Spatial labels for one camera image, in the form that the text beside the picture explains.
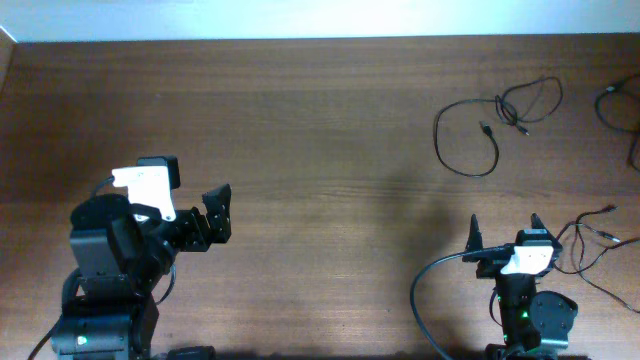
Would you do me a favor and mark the thin black micro-USB cable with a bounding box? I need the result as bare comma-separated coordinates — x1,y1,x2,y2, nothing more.
432,75,565,179

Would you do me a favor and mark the black USB-A cable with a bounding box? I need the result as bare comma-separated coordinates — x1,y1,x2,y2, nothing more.
593,73,640,174

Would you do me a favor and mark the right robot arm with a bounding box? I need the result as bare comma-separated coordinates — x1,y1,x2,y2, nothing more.
463,214,578,359

